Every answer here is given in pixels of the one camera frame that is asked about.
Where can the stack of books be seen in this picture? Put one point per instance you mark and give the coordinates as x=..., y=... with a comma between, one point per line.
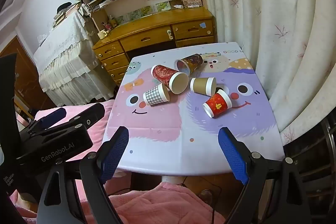
x=65, y=15

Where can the black hat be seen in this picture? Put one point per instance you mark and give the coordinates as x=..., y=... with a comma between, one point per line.
x=63, y=7

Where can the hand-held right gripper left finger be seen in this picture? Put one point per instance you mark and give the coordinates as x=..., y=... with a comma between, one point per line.
x=116, y=153

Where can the white lace covered furniture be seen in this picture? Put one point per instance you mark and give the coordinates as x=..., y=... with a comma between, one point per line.
x=65, y=64

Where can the printed canvas bag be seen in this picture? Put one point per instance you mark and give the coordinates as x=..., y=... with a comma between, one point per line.
x=191, y=0

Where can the white curtain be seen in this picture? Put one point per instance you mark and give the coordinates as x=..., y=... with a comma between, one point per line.
x=275, y=3

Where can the red gold print paper cup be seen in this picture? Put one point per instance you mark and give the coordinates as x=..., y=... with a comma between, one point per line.
x=216, y=106

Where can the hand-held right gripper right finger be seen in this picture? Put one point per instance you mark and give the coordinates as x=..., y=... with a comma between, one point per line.
x=233, y=155

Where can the pink fluffy blanket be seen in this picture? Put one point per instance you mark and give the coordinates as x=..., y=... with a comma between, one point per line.
x=162, y=204

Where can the cartoon printed table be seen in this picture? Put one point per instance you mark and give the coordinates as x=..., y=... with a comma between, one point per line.
x=168, y=134

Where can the white table leg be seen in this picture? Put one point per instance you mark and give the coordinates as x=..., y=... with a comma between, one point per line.
x=172, y=180

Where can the plain brown paper cup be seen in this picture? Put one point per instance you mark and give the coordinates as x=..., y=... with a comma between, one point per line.
x=199, y=85

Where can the dark brown patterned paper cup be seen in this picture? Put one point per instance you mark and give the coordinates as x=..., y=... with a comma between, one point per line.
x=193, y=60

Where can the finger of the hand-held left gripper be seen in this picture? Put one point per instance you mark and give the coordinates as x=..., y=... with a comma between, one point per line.
x=90, y=113
x=53, y=116

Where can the brown wooden cabinet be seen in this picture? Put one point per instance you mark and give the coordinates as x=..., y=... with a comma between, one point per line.
x=23, y=77

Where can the red patterned paper cup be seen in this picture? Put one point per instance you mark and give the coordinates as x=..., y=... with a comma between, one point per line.
x=165, y=74

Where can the grey checkered paper cup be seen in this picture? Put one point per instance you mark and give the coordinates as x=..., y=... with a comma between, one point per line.
x=153, y=96

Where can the wooden desk with drawers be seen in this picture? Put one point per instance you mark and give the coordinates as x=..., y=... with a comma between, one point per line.
x=157, y=37

